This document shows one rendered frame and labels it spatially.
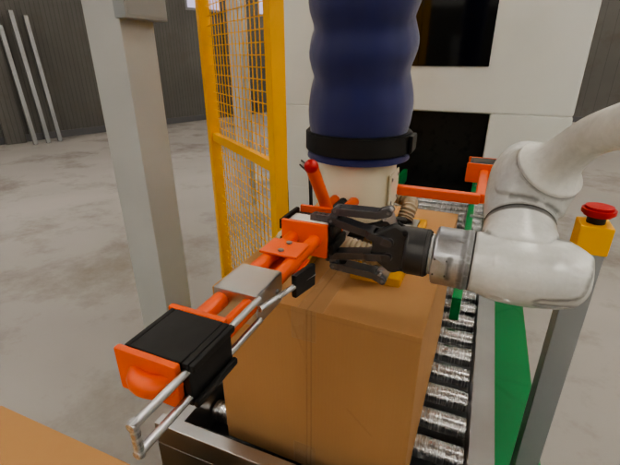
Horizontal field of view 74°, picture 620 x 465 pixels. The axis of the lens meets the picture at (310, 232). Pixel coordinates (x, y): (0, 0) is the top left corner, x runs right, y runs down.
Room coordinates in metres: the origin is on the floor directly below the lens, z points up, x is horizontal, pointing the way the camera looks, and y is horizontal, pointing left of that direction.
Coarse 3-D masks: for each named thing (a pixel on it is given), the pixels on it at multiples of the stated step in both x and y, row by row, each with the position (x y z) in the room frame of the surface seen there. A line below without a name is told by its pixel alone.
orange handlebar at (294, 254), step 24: (408, 192) 0.87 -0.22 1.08; (432, 192) 0.85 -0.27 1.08; (456, 192) 0.84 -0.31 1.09; (480, 192) 0.84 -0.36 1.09; (288, 240) 0.58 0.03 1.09; (312, 240) 0.59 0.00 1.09; (264, 264) 0.52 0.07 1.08; (288, 264) 0.51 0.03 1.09; (216, 312) 0.41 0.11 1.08; (240, 312) 0.39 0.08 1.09; (144, 384) 0.28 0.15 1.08
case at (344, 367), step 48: (336, 288) 0.67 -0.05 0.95; (384, 288) 0.67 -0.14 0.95; (432, 288) 0.67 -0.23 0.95; (240, 336) 0.66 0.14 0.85; (288, 336) 0.62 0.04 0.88; (336, 336) 0.58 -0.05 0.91; (384, 336) 0.55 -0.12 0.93; (432, 336) 0.73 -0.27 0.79; (240, 384) 0.66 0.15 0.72; (288, 384) 0.62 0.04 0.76; (336, 384) 0.58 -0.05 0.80; (384, 384) 0.55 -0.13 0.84; (240, 432) 0.67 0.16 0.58; (288, 432) 0.62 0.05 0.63; (336, 432) 0.58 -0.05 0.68; (384, 432) 0.54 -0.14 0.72
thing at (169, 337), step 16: (176, 304) 0.39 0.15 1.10; (160, 320) 0.36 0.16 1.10; (176, 320) 0.36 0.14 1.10; (192, 320) 0.36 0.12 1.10; (208, 320) 0.36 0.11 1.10; (224, 320) 0.36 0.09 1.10; (144, 336) 0.33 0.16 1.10; (160, 336) 0.33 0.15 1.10; (176, 336) 0.33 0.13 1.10; (192, 336) 0.33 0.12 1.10; (208, 336) 0.33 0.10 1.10; (128, 352) 0.31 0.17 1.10; (144, 352) 0.31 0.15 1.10; (160, 352) 0.31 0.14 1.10; (176, 352) 0.31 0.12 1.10; (192, 352) 0.31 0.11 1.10; (144, 368) 0.30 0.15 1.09; (160, 368) 0.29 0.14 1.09; (176, 368) 0.29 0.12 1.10; (176, 400) 0.29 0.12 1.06
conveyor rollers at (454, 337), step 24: (456, 336) 1.06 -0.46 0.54; (456, 360) 0.96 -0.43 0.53; (432, 384) 0.84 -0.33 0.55; (456, 384) 0.88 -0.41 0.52; (216, 408) 0.77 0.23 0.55; (432, 408) 0.77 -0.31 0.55; (456, 408) 0.79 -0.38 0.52; (456, 432) 0.71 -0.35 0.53; (432, 456) 0.64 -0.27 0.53; (456, 456) 0.63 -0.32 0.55
